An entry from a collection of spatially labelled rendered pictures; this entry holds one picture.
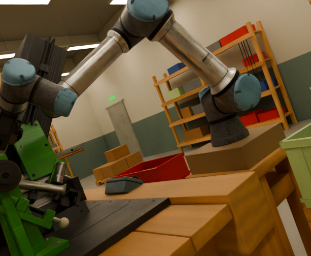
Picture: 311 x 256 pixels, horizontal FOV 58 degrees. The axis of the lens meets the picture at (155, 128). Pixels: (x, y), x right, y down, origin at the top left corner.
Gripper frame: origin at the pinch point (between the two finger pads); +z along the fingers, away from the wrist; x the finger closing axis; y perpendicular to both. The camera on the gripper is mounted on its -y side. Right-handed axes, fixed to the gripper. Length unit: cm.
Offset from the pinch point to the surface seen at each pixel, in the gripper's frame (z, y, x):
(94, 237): -23.7, -31.8, -29.1
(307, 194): -56, -23, -69
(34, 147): 2.7, 2.8, -9.5
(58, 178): 0.3, -7.7, -20.2
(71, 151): 14.8, 12.6, -24.3
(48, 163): 3.3, -1.5, -15.8
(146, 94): 490, 567, -271
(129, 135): 675, 532, -296
